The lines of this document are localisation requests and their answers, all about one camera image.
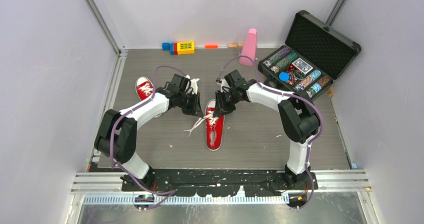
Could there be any wooden block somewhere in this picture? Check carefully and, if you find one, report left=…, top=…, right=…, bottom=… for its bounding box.
left=227, top=43, right=238, bottom=48

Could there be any red canvas sneaker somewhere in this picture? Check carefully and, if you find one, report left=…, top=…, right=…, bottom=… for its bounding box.
left=136, top=76, right=154, bottom=101
left=205, top=99, right=225, bottom=151

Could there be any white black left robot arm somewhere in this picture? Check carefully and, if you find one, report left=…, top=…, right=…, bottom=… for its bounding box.
left=93, top=74, right=204, bottom=191

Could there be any blue toy cube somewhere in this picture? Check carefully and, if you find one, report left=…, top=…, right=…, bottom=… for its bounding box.
left=161, top=42, right=171, bottom=51

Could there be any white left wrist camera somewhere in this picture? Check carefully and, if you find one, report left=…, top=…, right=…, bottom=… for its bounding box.
left=185, top=75, right=201, bottom=95

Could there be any pink metronome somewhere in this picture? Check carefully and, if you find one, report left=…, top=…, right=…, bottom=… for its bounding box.
left=238, top=28, right=257, bottom=67

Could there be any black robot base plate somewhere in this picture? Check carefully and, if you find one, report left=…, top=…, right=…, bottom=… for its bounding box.
left=121, top=168, right=318, bottom=198

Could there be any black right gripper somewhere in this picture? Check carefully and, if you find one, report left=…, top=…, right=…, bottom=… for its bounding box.
left=213, top=89, right=239, bottom=118

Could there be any playing card deck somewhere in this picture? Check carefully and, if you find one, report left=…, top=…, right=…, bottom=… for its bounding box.
left=291, top=57, right=314, bottom=76

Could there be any aluminium frame rail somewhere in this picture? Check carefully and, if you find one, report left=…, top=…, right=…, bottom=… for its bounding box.
left=70, top=170, right=372, bottom=206

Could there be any red toy block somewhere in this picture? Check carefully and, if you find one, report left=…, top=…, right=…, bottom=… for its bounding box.
left=169, top=42, right=178, bottom=55

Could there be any black poker chip case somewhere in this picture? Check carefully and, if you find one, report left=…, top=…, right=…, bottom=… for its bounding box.
left=258, top=10, right=362, bottom=100

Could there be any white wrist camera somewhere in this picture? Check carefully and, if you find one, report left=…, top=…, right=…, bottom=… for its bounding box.
left=215, top=78, right=230, bottom=93
left=185, top=75, right=201, bottom=95

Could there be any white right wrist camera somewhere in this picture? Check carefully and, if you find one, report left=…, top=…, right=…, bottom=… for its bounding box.
left=215, top=78, right=230, bottom=93

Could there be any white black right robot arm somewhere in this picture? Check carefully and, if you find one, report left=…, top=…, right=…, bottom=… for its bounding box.
left=213, top=70, right=322, bottom=189

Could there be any blue round dealer chip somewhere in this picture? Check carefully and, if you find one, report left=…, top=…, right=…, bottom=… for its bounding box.
left=278, top=72, right=291, bottom=82

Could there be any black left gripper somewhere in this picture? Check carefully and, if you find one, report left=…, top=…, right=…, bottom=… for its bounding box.
left=178, top=91, right=203, bottom=118

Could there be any white shoelace of sneaker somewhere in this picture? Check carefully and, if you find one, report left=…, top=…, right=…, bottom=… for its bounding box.
left=184, top=110, right=224, bottom=137
left=138, top=81, right=154, bottom=97

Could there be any yellow toy block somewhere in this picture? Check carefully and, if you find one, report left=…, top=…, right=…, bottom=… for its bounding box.
left=176, top=41, right=195, bottom=55

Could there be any orange flat block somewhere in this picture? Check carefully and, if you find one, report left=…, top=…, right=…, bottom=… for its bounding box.
left=204, top=43, right=218, bottom=49

